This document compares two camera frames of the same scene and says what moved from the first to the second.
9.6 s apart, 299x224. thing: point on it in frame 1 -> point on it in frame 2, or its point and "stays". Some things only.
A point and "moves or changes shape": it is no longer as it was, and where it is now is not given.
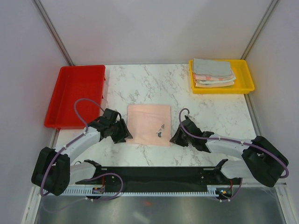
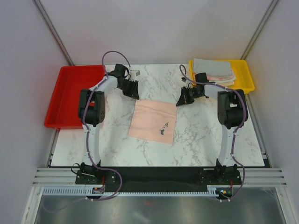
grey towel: [210, 67] stays
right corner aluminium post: [270, 8] stays
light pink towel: [149, 124] moves or changes shape
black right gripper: [175, 139] -> [184, 99]
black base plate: [161, 177] stays
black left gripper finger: [119, 137] -> [129, 92]
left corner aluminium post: [42, 12] stays
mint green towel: [217, 81] stays
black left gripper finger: [124, 130] -> [135, 93]
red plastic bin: [73, 82] stays
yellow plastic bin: [244, 84] stays
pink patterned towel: [202, 77] stays
